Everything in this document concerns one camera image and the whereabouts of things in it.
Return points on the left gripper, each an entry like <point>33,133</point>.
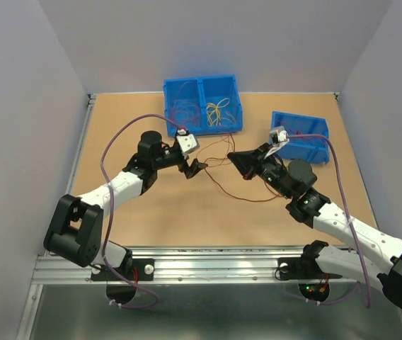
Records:
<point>190,171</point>

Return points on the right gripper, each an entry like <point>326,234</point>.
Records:
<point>248,163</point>

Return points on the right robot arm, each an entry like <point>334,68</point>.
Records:
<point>376,259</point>

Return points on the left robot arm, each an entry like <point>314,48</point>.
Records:
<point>75,231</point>

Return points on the blue double bin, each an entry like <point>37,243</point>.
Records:
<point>205,105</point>

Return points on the blue single bin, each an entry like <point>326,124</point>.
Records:
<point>314,150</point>

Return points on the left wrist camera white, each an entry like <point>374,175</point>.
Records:
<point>187,142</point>

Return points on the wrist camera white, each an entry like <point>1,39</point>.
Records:
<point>279,138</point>
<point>187,142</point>

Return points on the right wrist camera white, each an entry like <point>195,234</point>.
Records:
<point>279,138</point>

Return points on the aluminium rail frame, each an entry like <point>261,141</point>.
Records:
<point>215,292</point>

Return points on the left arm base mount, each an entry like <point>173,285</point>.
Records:
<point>138,270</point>

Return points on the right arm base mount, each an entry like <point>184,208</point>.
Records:
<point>299,269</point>

